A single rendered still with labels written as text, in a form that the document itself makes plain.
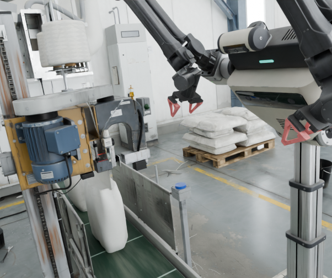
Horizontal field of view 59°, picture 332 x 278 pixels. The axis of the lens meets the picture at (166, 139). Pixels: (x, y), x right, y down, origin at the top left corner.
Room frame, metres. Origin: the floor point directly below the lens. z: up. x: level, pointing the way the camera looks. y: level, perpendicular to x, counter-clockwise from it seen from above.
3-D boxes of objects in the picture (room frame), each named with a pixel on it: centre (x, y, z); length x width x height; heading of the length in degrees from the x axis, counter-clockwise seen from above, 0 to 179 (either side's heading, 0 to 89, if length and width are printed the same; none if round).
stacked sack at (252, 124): (4.45, -1.33, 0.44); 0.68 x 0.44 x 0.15; 119
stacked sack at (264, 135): (4.44, -1.35, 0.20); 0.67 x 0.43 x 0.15; 119
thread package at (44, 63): (1.45, 0.47, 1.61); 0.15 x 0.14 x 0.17; 29
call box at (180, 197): (1.47, -0.05, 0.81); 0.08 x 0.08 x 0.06; 29
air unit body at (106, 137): (1.36, 0.28, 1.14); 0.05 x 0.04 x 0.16; 119
